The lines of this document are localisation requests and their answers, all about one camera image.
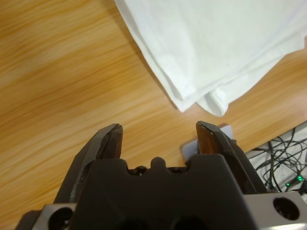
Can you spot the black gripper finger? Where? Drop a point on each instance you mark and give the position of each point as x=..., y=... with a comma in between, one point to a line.
x=227, y=148
x=96, y=153

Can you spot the white t-shirt with black logo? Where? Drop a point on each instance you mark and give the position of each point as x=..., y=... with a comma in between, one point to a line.
x=204, y=48

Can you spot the device with green lights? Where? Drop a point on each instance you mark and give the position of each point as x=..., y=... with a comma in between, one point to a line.
x=296, y=180

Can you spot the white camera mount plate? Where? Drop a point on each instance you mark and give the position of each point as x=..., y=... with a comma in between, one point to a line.
x=189, y=149

